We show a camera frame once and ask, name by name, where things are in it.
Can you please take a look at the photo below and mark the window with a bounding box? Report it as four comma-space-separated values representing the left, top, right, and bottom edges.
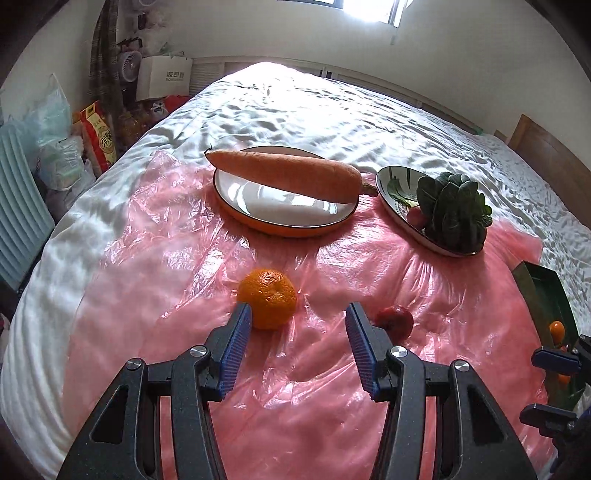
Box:
294, 0, 414, 28

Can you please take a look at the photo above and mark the orange rice bag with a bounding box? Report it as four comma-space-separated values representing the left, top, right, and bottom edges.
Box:
73, 101, 117, 178

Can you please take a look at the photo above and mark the white round plate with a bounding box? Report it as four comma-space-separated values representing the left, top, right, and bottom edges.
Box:
376, 166, 478, 258

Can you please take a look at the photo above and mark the carrot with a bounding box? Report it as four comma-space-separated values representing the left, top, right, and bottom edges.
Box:
204, 149, 379, 204

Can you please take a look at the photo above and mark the clear plastic bag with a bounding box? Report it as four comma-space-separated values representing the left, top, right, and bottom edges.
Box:
8, 74, 96, 221

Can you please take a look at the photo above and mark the white cardboard box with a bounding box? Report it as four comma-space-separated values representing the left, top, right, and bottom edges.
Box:
135, 55, 193, 101

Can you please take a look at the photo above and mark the red apple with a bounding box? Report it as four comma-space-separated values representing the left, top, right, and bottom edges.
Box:
374, 305, 414, 345

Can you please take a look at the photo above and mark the light blue suitcase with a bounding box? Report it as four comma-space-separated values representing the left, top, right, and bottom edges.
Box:
0, 124, 55, 291

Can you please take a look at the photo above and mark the green tray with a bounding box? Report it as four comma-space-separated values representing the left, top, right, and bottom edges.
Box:
512, 261, 586, 410

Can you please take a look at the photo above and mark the mandarin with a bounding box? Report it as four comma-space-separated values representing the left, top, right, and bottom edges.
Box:
236, 269, 297, 330

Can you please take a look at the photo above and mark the pink plastic sheet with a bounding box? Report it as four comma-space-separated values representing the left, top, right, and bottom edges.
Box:
62, 153, 552, 479

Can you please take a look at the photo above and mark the wooden headboard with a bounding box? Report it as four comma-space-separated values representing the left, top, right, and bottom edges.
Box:
494, 114, 590, 228

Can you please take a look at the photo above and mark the smooth orange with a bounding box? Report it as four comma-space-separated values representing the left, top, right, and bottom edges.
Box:
549, 320, 566, 347

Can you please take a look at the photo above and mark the green leafy vegetable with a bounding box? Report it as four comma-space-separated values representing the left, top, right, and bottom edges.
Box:
417, 172, 493, 255

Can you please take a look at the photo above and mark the orange oval plate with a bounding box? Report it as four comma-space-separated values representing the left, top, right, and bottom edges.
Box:
213, 146, 359, 238

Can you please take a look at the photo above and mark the small orange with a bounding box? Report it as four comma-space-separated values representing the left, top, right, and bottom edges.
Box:
557, 374, 571, 387

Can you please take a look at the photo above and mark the purple fan lower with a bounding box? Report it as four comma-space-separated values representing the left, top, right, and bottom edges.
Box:
117, 50, 142, 84

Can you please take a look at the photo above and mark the small radish on plate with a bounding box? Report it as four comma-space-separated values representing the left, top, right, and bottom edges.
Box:
407, 206, 430, 231

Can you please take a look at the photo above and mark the plaid scarf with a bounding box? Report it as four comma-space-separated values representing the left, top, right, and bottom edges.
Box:
89, 0, 124, 156

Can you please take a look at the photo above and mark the white bed duvet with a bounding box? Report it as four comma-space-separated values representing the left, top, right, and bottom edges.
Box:
1, 63, 590, 479

